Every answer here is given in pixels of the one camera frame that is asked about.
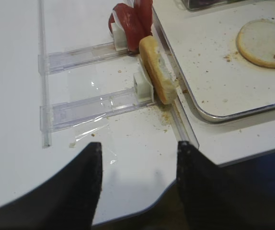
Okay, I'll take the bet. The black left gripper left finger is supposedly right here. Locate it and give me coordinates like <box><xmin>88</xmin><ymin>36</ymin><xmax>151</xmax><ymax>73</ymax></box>
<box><xmin>0</xmin><ymin>142</ymin><xmax>103</xmax><ymax>230</ymax></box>

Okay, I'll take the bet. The bun bottom on tray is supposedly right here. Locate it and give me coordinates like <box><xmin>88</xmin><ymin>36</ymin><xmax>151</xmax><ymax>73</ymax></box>
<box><xmin>236</xmin><ymin>19</ymin><xmax>275</xmax><ymax>69</ymax></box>

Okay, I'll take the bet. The tomato slice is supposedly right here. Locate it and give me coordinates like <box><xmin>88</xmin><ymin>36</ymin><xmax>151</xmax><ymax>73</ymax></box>
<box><xmin>134</xmin><ymin>0</ymin><xmax>153</xmax><ymax>36</ymax></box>
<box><xmin>108</xmin><ymin>3</ymin><xmax>146</xmax><ymax>53</ymax></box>

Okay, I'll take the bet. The clear rail far left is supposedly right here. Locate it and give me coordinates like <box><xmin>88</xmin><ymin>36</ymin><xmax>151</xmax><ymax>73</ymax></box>
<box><xmin>38</xmin><ymin>0</ymin><xmax>52</xmax><ymax>148</ymax></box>

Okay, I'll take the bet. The clear tape scrap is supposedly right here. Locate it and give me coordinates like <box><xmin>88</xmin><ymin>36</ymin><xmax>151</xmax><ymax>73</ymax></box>
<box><xmin>69</xmin><ymin>79</ymin><xmax>118</xmax><ymax>166</ymax></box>

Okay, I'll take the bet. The white pusher block bun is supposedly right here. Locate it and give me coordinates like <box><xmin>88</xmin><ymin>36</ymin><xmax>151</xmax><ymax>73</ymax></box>
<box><xmin>133</xmin><ymin>57</ymin><xmax>154</xmax><ymax>103</ymax></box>

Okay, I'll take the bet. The clear track upper left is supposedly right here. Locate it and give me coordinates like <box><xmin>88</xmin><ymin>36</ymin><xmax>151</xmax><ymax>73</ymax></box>
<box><xmin>47</xmin><ymin>42</ymin><xmax>129</xmax><ymax>75</ymax></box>

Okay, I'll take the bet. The rear tomato slice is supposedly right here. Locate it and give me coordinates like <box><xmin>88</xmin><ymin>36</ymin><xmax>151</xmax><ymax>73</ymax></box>
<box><xmin>134</xmin><ymin>0</ymin><xmax>153</xmax><ymax>36</ymax></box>

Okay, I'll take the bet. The cream metal tray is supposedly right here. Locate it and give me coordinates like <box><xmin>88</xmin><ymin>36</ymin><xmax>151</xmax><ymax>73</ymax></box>
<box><xmin>153</xmin><ymin>0</ymin><xmax>275</xmax><ymax>122</ymax></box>

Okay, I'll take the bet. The front tomato slice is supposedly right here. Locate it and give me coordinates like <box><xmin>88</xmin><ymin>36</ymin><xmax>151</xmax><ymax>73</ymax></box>
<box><xmin>108</xmin><ymin>3</ymin><xmax>146</xmax><ymax>53</ymax></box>

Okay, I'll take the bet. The white pusher block tomato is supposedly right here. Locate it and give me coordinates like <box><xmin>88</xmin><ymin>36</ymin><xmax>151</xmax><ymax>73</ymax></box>
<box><xmin>111</xmin><ymin>10</ymin><xmax>127</xmax><ymax>51</ymax></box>

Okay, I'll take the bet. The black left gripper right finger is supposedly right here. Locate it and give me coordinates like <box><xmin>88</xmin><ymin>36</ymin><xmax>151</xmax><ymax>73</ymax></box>
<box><xmin>177</xmin><ymin>141</ymin><xmax>275</xmax><ymax>230</ymax></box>

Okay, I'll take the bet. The clear track lower left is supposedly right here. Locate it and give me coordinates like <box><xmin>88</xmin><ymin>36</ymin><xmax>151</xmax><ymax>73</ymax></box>
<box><xmin>40</xmin><ymin>87</ymin><xmax>155</xmax><ymax>133</ymax></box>

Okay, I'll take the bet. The clear plastic container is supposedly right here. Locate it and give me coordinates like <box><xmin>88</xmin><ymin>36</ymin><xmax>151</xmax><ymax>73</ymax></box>
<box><xmin>175</xmin><ymin>0</ymin><xmax>272</xmax><ymax>12</ymax></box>

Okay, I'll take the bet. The upright bun slice left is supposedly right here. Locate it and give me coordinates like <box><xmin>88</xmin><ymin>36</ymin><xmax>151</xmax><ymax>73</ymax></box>
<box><xmin>139</xmin><ymin>35</ymin><xmax>177</xmax><ymax>105</ymax></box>

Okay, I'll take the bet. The clear track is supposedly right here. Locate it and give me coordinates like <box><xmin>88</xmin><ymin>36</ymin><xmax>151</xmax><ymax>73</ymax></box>
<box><xmin>47</xmin><ymin>42</ymin><xmax>129</xmax><ymax>75</ymax></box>
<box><xmin>40</xmin><ymin>87</ymin><xmax>155</xmax><ymax>133</ymax></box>

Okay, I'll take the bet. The clear rail left of tray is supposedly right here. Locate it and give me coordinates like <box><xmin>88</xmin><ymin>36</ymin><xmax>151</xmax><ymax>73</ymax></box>
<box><xmin>152</xmin><ymin>24</ymin><xmax>199</xmax><ymax>148</ymax></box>

